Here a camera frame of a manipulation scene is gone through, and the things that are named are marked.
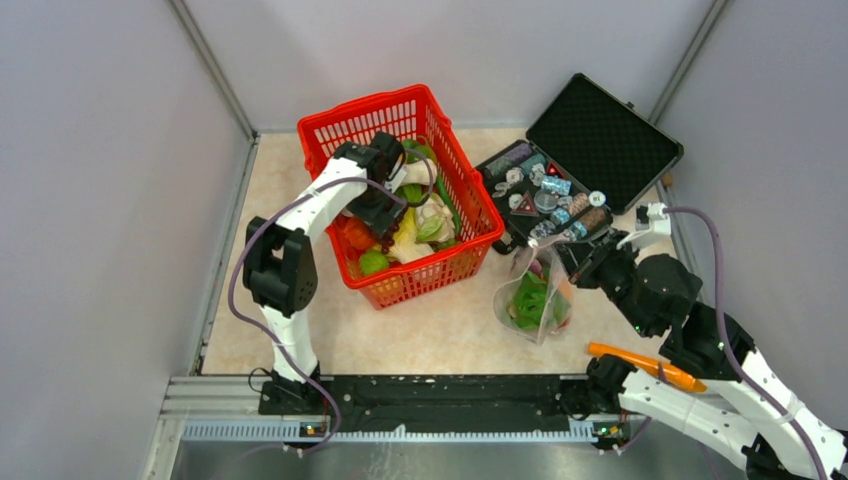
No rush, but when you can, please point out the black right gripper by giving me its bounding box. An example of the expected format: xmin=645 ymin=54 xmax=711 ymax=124
xmin=551 ymin=226 xmax=655 ymax=337

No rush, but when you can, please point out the clear zip top bag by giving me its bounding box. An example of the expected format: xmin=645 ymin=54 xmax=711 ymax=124
xmin=492 ymin=235 xmax=572 ymax=345

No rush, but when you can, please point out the green lettuce head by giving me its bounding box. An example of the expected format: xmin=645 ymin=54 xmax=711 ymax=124
xmin=506 ymin=271 xmax=571 ymax=331

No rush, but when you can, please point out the pink purple onion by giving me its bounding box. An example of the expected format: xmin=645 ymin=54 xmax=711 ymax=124
xmin=528 ymin=259 xmax=546 ymax=279

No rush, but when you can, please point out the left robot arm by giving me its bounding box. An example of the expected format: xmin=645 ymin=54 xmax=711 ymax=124
xmin=235 ymin=131 xmax=407 ymax=415

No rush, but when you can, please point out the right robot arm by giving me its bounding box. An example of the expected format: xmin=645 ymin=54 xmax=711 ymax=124
xmin=554 ymin=229 xmax=847 ymax=479

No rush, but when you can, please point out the orange mini pumpkin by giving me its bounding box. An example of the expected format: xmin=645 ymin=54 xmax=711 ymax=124
xmin=342 ymin=217 xmax=376 ymax=251

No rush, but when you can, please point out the pale napa cabbage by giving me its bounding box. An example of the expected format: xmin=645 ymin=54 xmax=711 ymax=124
xmin=387 ymin=209 xmax=435 ymax=264

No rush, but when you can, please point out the small green cabbage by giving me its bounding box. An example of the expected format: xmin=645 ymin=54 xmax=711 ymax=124
xmin=358 ymin=250 xmax=391 ymax=276

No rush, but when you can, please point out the white cauliflower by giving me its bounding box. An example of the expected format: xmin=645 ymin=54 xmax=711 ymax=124
xmin=414 ymin=196 xmax=457 ymax=244

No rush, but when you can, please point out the green white bok choy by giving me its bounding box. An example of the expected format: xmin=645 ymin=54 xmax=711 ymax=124
xmin=400 ymin=159 xmax=439 ymax=187

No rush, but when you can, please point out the red plastic basket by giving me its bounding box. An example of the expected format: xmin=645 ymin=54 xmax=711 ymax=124
xmin=296 ymin=83 xmax=506 ymax=311

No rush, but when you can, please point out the clear round dealer button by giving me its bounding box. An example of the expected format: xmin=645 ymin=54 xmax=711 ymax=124
xmin=533 ymin=190 xmax=559 ymax=215

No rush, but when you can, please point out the red triangle dealer card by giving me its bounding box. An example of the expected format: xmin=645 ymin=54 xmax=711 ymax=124
xmin=508 ymin=192 xmax=539 ymax=217

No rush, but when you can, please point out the black poker chip case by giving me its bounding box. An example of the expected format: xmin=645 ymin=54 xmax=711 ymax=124
xmin=477 ymin=73 xmax=684 ymax=255

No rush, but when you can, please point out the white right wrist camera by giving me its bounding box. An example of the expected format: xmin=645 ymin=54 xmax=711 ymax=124
xmin=616 ymin=202 xmax=672 ymax=251

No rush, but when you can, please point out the orange handled tool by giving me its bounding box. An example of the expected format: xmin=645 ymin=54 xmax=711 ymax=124
xmin=587 ymin=342 xmax=707 ymax=393

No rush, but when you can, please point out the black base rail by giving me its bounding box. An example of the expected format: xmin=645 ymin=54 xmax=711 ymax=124
xmin=258 ymin=374 xmax=654 ymax=435

